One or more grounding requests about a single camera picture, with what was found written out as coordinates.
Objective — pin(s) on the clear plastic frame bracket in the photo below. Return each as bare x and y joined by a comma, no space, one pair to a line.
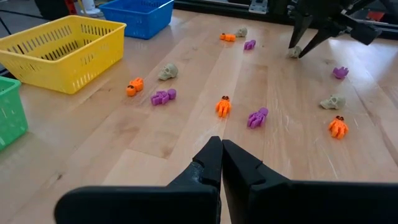
258,7

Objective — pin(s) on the orange toy skeleton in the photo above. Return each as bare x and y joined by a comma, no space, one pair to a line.
223,108
229,37
136,84
338,128

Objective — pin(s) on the yellow plastic basket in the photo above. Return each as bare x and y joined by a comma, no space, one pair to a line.
37,73

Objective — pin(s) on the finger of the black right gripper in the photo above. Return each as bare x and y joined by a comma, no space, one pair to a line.
300,28
367,35

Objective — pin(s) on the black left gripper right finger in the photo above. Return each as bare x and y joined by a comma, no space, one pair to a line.
280,205

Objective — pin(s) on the green plastic basket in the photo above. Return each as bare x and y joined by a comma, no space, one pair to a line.
12,118

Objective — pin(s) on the white tower fan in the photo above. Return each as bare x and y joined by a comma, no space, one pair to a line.
90,7

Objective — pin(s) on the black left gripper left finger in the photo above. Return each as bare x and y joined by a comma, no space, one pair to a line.
171,205

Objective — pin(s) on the blue plastic basket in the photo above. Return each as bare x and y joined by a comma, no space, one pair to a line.
140,26

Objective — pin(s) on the black keyboard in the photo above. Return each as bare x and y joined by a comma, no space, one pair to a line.
53,9

